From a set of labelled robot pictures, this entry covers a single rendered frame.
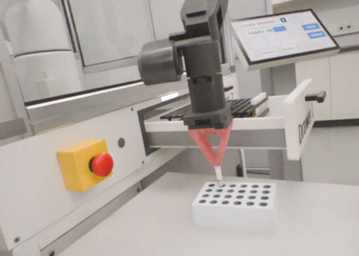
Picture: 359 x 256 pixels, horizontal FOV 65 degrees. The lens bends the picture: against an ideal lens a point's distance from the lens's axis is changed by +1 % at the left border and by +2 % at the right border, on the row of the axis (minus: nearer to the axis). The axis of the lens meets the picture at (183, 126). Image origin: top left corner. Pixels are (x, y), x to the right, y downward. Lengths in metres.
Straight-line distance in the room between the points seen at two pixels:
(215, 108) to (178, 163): 0.41
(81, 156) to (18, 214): 0.12
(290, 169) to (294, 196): 1.20
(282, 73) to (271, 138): 1.08
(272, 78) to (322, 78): 2.08
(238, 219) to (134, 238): 0.17
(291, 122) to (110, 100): 0.35
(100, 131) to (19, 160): 0.16
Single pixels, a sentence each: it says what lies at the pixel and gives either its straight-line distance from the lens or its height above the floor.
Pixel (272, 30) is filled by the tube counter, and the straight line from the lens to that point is 1.59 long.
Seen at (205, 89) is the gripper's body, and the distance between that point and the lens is 0.43.
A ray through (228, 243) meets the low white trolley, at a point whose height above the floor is 0.76.
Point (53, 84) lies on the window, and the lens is 0.53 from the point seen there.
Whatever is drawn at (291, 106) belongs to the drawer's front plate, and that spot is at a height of 0.92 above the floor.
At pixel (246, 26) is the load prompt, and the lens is 1.56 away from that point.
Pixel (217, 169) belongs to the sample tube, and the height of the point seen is 0.83.
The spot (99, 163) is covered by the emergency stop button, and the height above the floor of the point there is 0.88.
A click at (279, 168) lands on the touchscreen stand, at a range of 1.70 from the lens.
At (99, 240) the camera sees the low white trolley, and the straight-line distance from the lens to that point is 0.51.
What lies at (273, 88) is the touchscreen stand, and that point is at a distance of 1.58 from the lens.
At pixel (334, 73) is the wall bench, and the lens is 3.62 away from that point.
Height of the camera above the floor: 1.02
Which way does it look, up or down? 12 degrees down
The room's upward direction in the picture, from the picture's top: 9 degrees counter-clockwise
